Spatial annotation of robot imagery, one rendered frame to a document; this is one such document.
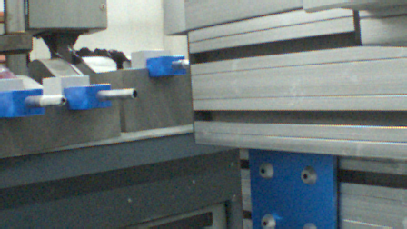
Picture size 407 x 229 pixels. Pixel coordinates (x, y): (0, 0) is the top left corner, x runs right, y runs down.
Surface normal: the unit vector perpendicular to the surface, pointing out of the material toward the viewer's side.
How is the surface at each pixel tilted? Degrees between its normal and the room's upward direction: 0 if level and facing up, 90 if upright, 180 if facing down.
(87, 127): 90
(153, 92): 90
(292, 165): 90
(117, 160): 90
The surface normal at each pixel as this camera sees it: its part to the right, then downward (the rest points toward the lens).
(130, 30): 0.65, 0.00
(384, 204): -0.80, 0.08
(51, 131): 0.85, -0.03
